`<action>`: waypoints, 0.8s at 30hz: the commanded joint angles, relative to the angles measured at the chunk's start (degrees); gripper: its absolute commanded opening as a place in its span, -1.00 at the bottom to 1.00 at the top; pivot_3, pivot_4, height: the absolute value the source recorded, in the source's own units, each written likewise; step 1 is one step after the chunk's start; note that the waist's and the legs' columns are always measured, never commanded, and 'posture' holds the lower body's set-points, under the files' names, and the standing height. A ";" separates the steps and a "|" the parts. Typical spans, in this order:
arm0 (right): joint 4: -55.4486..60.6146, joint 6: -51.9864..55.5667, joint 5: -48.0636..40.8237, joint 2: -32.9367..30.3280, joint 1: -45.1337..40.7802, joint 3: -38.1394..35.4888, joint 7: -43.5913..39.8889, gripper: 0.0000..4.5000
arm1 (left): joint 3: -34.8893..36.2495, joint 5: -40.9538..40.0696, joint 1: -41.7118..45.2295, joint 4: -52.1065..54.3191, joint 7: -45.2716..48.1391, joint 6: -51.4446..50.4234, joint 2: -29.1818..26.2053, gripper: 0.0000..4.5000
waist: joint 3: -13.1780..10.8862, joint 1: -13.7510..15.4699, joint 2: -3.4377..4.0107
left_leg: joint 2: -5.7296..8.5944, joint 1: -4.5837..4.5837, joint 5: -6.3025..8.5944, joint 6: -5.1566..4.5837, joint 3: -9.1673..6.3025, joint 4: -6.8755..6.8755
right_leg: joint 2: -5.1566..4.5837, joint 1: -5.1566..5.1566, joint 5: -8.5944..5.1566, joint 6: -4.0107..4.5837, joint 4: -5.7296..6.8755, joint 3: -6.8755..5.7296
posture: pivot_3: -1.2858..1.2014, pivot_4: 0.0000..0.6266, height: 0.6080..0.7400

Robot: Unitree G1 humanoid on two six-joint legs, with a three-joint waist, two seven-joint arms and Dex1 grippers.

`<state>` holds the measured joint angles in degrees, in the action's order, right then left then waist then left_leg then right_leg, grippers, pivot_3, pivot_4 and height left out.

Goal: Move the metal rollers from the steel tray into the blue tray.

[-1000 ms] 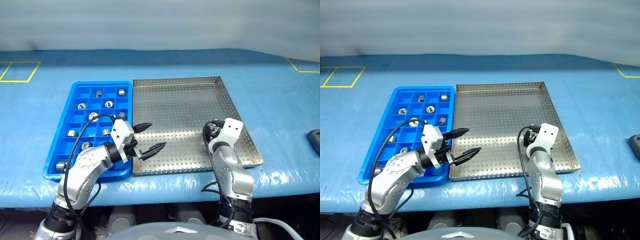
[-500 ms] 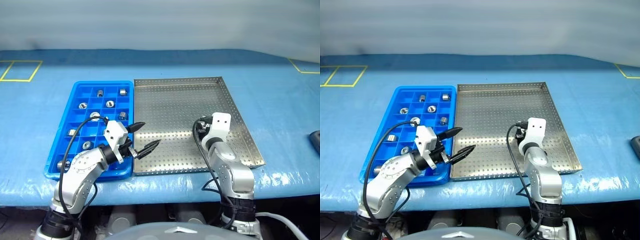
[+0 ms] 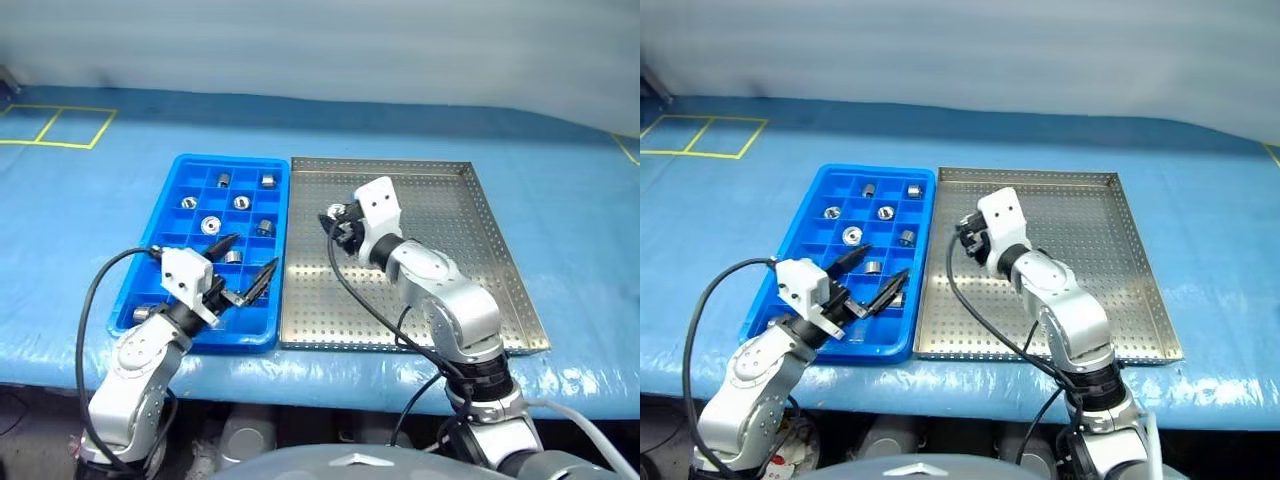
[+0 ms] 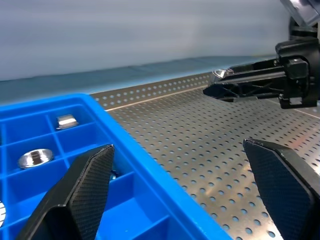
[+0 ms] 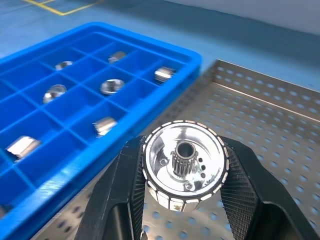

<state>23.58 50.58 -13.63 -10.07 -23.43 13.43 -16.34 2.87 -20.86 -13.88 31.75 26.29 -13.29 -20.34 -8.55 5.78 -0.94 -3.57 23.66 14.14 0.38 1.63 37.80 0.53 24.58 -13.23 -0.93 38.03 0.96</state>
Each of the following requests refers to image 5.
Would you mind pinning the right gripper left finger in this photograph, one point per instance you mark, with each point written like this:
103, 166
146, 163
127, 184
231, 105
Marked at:
105, 200

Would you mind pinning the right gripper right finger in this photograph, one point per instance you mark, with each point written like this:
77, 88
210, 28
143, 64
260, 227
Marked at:
250, 187

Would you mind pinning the blue compartment tray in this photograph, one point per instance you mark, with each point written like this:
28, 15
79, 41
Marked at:
62, 150

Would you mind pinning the perforated metal tray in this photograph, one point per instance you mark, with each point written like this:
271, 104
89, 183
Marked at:
262, 120

